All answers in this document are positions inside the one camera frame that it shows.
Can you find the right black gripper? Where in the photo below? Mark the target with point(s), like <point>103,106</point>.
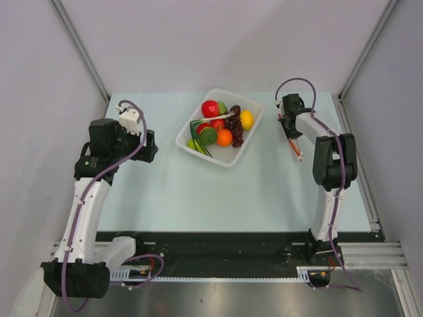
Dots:
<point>290,134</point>

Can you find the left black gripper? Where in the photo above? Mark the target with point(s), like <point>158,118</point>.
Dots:
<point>147,153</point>

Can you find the clear zip bag orange zipper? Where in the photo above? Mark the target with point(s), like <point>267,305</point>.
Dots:
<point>294,146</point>

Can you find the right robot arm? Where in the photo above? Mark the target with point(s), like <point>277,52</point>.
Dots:
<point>334,169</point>

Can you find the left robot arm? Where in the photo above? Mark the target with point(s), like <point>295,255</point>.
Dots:
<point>77,270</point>

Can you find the yellow lemon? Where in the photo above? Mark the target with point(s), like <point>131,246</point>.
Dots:
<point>247,119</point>

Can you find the yellow green pear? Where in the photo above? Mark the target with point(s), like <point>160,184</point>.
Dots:
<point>195,146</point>

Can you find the dark plum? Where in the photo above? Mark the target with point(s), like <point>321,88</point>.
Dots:
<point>236,109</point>

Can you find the dark purple grape bunch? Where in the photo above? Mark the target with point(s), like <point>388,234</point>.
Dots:
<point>233,124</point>

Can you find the red green apple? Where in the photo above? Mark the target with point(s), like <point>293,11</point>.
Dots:
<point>207,135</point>

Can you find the green custard apple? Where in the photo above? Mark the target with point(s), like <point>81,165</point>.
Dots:
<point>222,108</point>

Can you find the orange fruit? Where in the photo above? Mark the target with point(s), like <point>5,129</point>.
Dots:
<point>224,138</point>

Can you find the small red apple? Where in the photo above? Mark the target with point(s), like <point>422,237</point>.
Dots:
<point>218,124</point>

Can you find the white plastic basket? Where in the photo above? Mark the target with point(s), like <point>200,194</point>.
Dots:
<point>224,156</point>

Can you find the large red apple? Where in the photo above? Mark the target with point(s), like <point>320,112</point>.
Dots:
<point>210,109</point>

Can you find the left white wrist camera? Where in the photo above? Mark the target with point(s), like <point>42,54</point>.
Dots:
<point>129,118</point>

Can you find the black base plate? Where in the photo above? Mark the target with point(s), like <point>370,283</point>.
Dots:
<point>229,255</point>

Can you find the left white cable duct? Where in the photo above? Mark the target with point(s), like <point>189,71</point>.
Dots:
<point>130,275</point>

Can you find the white cable duct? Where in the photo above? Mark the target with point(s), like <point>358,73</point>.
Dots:
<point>130,275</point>
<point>316,275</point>

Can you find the right aluminium rail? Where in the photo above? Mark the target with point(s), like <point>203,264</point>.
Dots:
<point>363,182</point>

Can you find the left aluminium frame post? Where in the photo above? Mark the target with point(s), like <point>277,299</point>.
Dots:
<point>78,45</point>

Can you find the aluminium frame post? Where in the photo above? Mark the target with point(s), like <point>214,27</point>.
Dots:
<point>371,42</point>
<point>78,45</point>

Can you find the right aluminium frame post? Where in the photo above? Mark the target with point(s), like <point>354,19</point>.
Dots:
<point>371,42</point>

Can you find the right white cable duct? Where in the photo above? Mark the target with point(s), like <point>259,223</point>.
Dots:
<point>316,275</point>

